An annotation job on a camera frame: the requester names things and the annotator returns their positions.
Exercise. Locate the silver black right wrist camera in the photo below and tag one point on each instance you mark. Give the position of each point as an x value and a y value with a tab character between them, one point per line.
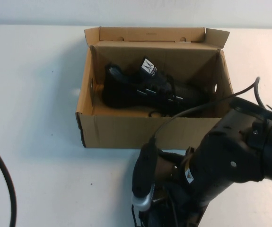
143	170

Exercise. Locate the brown cardboard shoe box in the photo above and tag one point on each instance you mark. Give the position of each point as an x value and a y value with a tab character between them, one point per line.
126	132

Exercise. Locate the black mesh sneaker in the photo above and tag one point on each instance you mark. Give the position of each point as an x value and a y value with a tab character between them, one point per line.
154	220
126	94

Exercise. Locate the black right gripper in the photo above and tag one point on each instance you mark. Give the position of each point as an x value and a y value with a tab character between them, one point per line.
221	165

